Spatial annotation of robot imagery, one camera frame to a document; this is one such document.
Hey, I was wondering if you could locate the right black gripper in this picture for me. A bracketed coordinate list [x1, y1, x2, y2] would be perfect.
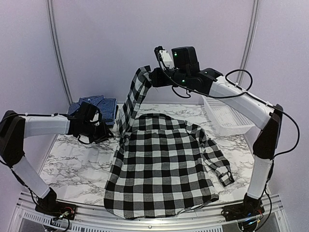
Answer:
[150, 67, 189, 87]

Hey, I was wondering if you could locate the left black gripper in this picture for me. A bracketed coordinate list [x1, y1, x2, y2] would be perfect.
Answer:
[83, 121, 114, 144]

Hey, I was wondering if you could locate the black white plaid shirt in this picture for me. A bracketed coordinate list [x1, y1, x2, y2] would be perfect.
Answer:
[103, 66, 234, 219]

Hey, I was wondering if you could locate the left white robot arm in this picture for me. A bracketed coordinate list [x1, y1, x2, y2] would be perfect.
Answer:
[0, 111, 113, 215]

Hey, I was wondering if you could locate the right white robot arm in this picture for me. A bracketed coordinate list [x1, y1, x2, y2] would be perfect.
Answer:
[150, 68, 285, 217]

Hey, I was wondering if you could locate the blue checked folded shirt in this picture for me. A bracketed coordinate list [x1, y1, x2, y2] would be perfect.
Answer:
[68, 95, 117, 123]

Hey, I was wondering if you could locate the white plastic basket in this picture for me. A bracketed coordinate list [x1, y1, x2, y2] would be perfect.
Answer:
[202, 96, 255, 136]

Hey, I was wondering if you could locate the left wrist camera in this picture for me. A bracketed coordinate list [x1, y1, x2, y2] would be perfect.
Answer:
[76, 102, 101, 125]

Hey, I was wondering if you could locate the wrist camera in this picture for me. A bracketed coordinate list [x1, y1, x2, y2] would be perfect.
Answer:
[76, 102, 101, 125]
[154, 46, 200, 73]

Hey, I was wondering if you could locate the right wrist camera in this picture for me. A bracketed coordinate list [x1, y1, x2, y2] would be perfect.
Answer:
[154, 46, 200, 73]

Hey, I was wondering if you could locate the right wall aluminium rail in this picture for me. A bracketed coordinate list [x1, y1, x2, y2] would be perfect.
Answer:
[240, 0, 260, 69]

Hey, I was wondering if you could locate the wall aluminium rail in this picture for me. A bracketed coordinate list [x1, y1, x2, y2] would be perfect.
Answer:
[240, 0, 260, 69]
[46, 0, 73, 105]

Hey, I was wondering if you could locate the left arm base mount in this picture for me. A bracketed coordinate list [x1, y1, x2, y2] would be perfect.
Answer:
[35, 202, 77, 220]

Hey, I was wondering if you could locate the front aluminium frame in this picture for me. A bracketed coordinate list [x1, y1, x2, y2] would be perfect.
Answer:
[8, 192, 291, 232]

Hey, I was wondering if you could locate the left wall aluminium rail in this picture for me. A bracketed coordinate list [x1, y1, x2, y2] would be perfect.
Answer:
[46, 0, 73, 105]

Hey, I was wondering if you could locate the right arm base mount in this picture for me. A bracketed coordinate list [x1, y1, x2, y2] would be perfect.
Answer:
[221, 203, 265, 221]

